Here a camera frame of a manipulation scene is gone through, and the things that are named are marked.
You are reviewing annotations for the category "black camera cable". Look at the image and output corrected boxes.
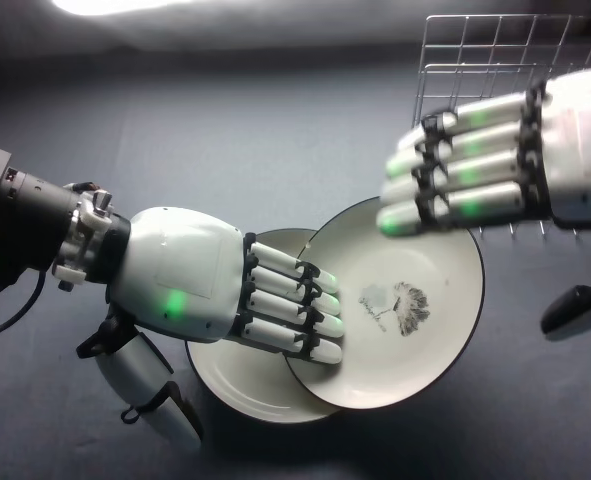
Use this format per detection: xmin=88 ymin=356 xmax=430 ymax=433
xmin=0 ymin=269 xmax=47 ymax=342

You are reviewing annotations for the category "cream plate with dark rim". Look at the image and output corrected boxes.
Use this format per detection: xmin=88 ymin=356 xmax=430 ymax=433
xmin=283 ymin=195 xmax=487 ymax=411
xmin=184 ymin=227 xmax=344 ymax=426

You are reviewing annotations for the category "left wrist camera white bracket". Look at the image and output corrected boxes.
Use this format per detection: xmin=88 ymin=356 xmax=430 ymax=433
xmin=54 ymin=189 xmax=115 ymax=292

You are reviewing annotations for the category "metal wire dish rack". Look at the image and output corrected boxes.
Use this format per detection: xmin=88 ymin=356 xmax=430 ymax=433
xmin=410 ymin=13 xmax=591 ymax=241

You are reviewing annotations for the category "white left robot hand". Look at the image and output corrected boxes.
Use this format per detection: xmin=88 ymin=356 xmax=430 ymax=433
xmin=77 ymin=207 xmax=346 ymax=444

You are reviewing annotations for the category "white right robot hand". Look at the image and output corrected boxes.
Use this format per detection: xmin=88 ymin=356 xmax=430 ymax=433
xmin=377 ymin=67 xmax=591 ymax=349

